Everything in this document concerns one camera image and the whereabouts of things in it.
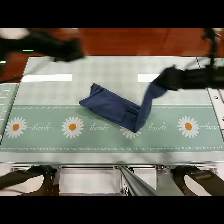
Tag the blue T-shirt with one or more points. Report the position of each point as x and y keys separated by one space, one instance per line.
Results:
x=110 y=105

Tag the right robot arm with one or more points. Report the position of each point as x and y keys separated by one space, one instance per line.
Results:
x=196 y=78

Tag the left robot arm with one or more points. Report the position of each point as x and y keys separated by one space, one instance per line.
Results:
x=50 y=45

